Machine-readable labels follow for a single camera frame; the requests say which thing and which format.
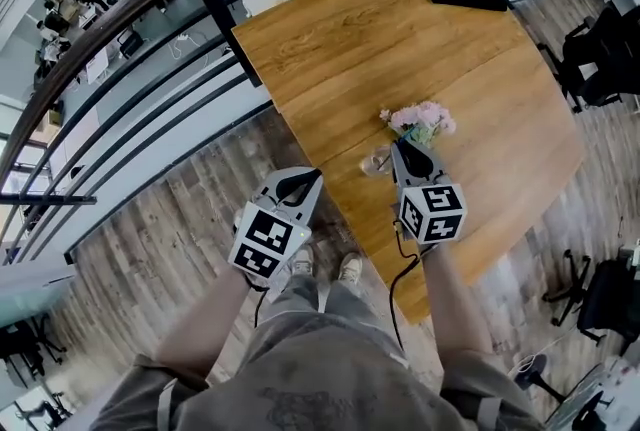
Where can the person's grey trousers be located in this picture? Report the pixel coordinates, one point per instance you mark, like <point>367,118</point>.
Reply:
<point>325,304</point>

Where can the black office chair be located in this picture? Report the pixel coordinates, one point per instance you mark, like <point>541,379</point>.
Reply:
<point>600,54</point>
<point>607,304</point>

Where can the pink flower bouquet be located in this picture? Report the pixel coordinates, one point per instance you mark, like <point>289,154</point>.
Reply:
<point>422,119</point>

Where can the person's right shoe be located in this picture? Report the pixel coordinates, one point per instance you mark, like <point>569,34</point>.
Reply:
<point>350,267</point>

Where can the person's grey shirt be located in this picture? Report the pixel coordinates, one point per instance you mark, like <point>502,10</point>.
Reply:
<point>320,394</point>

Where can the black metal railing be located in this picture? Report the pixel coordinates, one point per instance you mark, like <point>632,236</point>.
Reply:
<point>125,9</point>

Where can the person's left forearm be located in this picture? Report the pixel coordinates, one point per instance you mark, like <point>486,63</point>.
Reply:
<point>205,324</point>

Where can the clear drinking glass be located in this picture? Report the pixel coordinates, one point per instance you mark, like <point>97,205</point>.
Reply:
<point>374,163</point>

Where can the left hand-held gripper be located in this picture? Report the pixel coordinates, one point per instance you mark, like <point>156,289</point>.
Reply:
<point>267,239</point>

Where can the person's left shoe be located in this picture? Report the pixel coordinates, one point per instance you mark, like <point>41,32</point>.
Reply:
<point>303,261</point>

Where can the black round stand base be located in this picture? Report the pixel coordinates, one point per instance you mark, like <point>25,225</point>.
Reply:
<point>529,366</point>

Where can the person's right forearm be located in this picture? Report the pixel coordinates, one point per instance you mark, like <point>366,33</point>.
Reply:
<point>455,309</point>

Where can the wooden table with white legs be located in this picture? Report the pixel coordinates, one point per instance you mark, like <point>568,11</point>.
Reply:
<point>400,59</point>

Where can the person's shoe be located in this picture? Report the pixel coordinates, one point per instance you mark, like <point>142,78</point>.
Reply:
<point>303,261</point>
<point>350,267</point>

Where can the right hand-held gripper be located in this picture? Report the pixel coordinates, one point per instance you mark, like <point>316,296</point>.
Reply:
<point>435,214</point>

